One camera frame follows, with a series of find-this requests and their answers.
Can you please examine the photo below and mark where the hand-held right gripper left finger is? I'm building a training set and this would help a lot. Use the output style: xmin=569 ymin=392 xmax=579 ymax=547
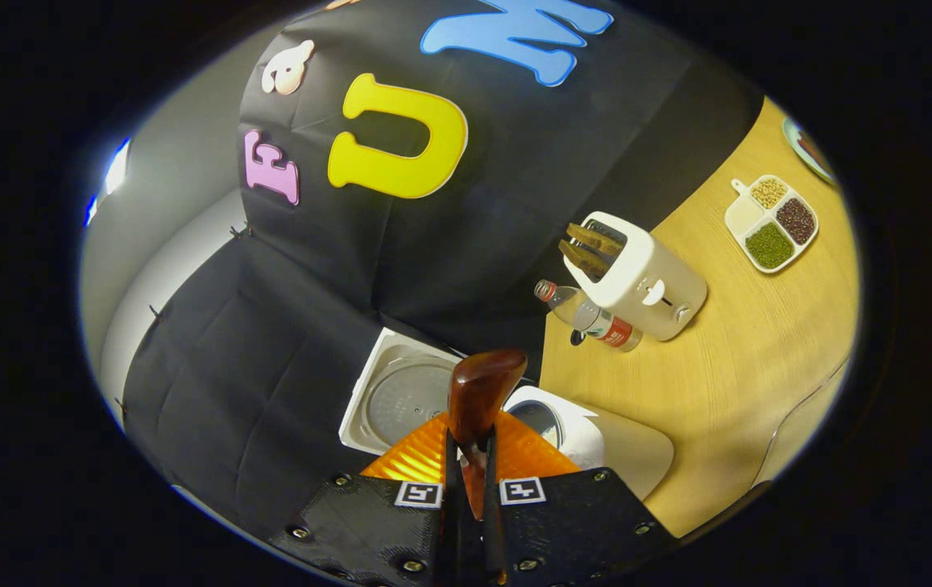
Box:
xmin=270 ymin=412 xmax=460 ymax=587

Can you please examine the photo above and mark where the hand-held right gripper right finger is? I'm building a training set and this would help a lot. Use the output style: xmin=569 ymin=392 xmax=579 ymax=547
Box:
xmin=482 ymin=410 xmax=678 ymax=587

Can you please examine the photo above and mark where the brown wooden spoon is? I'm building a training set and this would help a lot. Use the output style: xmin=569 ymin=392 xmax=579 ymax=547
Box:
xmin=447 ymin=349 xmax=528 ymax=523

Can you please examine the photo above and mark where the white rice cooker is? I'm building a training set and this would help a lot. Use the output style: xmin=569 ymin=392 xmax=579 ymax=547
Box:
xmin=339 ymin=328 xmax=674 ymax=500

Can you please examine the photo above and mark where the white divided rice grain dish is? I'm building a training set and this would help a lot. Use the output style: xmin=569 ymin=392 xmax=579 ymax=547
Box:
xmin=724 ymin=174 xmax=820 ymax=274

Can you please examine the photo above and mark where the clear plastic water bottle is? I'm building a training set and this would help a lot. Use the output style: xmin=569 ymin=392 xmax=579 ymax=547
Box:
xmin=534 ymin=280 xmax=643 ymax=353

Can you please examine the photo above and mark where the brown toast slice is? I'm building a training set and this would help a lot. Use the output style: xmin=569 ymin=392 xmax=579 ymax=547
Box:
xmin=558 ymin=240 xmax=615 ymax=282
xmin=568 ymin=223 xmax=625 ymax=255

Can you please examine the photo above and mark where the white toaster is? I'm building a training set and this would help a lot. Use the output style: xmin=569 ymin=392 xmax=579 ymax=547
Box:
xmin=576 ymin=211 xmax=709 ymax=342

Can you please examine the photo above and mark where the pale green plate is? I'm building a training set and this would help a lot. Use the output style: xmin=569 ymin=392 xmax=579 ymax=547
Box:
xmin=782 ymin=117 xmax=837 ymax=187

